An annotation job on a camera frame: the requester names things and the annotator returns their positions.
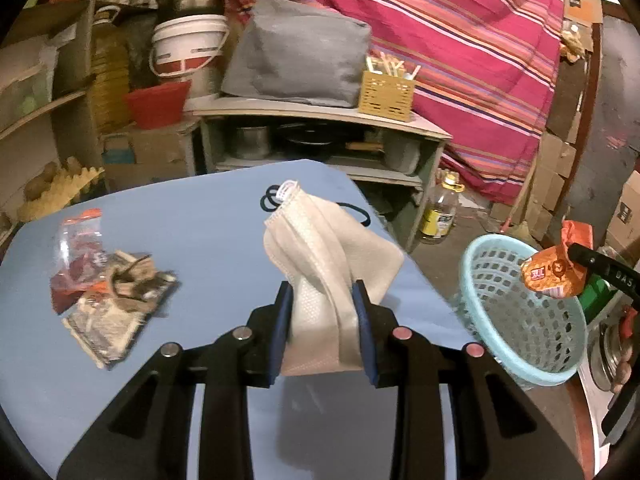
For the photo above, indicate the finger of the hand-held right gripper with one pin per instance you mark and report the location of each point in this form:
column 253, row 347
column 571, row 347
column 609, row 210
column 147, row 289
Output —
column 587, row 259

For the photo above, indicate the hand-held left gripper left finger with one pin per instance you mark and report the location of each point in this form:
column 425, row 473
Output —
column 283, row 330

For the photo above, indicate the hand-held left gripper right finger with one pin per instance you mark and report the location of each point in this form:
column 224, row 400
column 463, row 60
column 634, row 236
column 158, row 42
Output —
column 362, row 340

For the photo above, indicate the orange snack packet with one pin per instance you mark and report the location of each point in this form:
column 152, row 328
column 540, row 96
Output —
column 547, row 272

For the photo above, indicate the white mesh pouch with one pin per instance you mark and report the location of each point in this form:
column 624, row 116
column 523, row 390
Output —
column 320, row 260

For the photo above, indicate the light blue plastic basket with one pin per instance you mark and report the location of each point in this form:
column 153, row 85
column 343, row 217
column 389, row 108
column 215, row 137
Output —
column 510, row 320

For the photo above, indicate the green container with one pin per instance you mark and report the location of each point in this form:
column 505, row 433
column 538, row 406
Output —
column 597, row 300

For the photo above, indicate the cardboard box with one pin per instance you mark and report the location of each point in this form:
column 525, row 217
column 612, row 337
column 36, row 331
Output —
column 627, row 210

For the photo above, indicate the steel pot lid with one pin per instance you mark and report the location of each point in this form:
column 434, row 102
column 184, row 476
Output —
column 602, row 355

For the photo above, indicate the blue tablecloth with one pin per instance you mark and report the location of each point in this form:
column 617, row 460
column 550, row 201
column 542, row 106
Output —
column 200, row 240

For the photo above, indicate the clear oil bottle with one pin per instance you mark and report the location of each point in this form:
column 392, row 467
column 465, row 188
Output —
column 440, row 215

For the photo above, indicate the crumpled brown paper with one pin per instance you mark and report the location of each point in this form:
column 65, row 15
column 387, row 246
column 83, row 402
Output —
column 130, row 275

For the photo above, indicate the small steel pot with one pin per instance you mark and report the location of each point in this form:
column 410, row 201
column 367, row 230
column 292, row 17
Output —
column 250, row 142

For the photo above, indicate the black frying pan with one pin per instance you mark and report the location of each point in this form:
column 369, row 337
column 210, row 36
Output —
column 307, row 135

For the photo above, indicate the low grey cabinet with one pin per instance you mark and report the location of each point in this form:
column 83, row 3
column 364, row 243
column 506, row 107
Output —
column 310, row 112

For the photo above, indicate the brown box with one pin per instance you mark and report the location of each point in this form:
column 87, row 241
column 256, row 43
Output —
column 150, row 155

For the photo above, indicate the dark red wrapper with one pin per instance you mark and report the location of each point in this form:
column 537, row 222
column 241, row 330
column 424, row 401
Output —
column 65, row 292

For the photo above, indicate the clear plastic bag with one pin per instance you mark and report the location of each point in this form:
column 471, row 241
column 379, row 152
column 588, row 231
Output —
column 75, row 240

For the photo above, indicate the yellow utensil holder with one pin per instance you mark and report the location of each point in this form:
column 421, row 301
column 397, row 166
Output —
column 385, row 97

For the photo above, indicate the red plastic basin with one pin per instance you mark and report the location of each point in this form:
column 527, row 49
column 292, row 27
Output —
column 157, row 105

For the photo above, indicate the red striped hanging cloth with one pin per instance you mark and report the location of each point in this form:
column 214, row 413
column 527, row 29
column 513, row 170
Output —
column 450, row 35

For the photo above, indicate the yellow egg tray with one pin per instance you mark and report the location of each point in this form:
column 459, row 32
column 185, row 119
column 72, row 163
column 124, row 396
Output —
column 55, row 195

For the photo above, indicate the bundle of pale sticks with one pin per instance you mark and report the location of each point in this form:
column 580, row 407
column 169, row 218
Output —
column 395, row 67

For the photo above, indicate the grey fabric cover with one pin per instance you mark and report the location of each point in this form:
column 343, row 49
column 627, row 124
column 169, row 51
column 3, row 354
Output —
column 295, row 55

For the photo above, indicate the white plastic bucket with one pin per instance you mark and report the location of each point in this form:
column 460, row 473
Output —
column 185, row 40

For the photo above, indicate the large yellow oil jug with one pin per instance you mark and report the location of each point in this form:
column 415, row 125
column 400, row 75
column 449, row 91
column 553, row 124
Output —
column 110, row 75

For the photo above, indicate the wooden shelf unit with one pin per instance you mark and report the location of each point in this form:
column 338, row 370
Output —
column 45, row 105

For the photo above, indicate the clear plastic container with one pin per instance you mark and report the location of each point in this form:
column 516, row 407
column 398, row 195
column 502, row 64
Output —
column 20, row 95

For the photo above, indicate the cardboard wall panels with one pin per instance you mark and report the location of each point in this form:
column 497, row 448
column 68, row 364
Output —
column 555, row 160

